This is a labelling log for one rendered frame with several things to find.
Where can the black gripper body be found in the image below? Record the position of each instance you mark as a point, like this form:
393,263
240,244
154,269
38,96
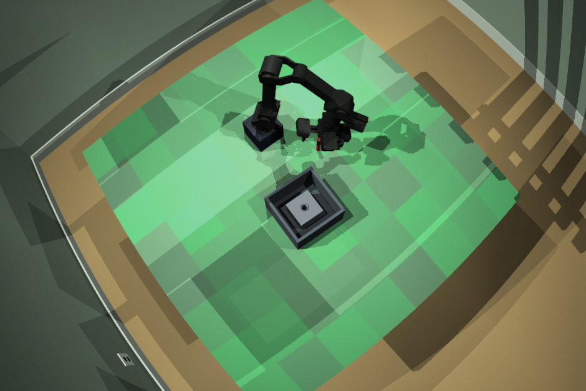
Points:
304,128

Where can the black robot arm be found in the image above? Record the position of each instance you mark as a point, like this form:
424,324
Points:
338,104

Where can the white square plate with hole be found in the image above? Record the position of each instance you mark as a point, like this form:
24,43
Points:
304,209

